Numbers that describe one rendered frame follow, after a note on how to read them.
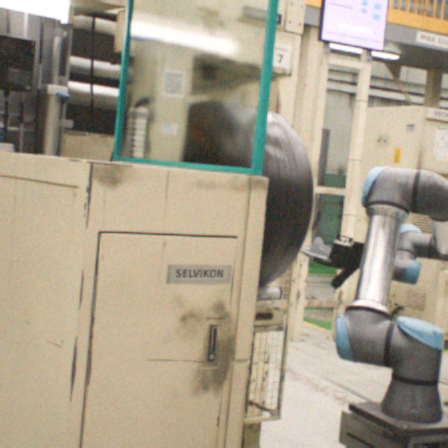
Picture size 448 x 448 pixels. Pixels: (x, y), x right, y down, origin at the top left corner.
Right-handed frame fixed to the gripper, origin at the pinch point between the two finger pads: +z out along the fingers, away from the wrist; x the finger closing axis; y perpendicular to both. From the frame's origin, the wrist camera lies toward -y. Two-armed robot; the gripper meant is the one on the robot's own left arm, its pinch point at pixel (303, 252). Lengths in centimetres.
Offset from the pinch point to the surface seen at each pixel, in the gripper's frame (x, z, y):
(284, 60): -61, 26, 43
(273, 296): 3.0, 6.2, -16.2
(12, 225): 100, 48, 38
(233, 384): 100, -1, 16
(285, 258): 7.2, 4.4, -0.1
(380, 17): -452, 21, -1
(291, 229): 8.2, 4.2, 10.2
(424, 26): -774, -9, -55
